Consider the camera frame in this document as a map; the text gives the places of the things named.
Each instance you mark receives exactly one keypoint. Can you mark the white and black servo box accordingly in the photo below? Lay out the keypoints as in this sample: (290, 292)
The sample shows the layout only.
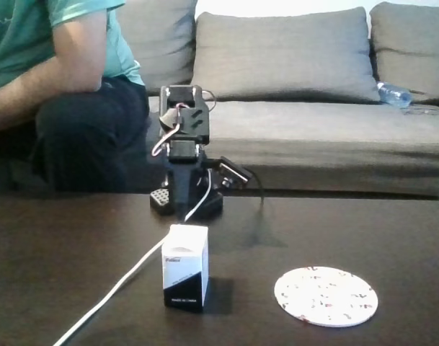
(185, 266)

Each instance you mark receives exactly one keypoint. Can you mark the grey sofa back cushion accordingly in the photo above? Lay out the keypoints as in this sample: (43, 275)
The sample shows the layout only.
(410, 47)
(284, 54)
(158, 39)

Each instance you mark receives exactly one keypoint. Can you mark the grey sofa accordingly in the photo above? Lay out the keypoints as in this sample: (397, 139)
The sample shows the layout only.
(313, 137)

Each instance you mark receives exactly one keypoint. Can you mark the round white speckled coaster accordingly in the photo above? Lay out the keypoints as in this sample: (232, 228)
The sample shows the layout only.
(327, 297)

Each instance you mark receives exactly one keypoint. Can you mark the person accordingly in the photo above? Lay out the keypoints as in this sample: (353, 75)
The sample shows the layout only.
(10, 36)

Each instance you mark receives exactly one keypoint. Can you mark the clear plastic water bottle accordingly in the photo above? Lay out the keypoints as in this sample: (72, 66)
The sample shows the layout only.
(394, 94)

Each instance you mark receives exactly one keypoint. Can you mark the dark patterned cloth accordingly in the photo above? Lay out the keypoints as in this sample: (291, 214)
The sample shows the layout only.
(422, 110)

